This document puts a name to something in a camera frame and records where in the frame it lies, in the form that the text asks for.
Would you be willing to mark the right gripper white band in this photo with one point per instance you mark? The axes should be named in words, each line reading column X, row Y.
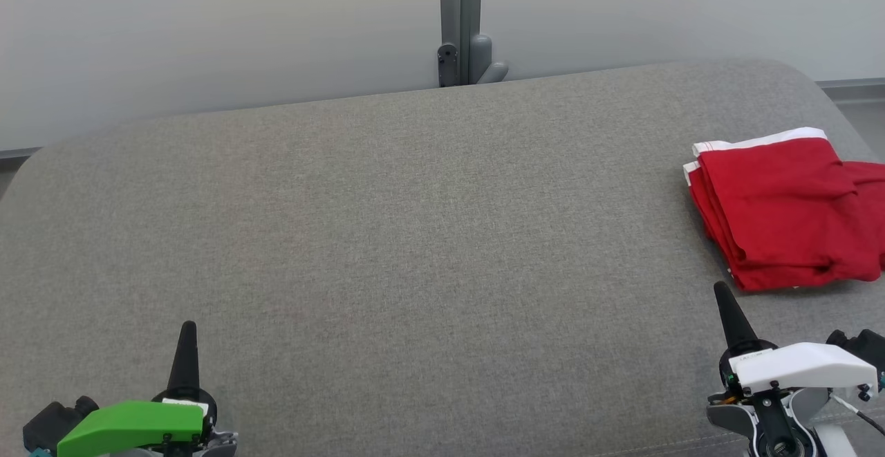
column 802, row 367

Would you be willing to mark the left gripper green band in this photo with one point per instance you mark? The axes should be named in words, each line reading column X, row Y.
column 131, row 426

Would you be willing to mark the red shorts with white hem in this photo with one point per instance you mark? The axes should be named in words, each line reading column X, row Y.
column 774, row 208

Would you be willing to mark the red jersey with white sleeves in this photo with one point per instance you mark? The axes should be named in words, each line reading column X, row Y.
column 872, row 180

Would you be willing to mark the grey fabric sofa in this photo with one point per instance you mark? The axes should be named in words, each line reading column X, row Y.
column 415, row 236

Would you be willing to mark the grey rounded partition foot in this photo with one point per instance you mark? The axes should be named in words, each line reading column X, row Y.
column 487, row 63

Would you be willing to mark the right black wrist camera box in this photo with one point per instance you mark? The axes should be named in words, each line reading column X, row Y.
column 864, row 346

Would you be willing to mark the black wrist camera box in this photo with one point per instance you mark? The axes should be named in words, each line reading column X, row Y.
column 48, row 426
column 864, row 346

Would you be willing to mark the left black wrist camera box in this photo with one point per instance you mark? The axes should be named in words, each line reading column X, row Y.
column 48, row 426

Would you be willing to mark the grey partition post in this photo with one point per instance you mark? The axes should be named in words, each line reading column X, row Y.
column 460, row 1

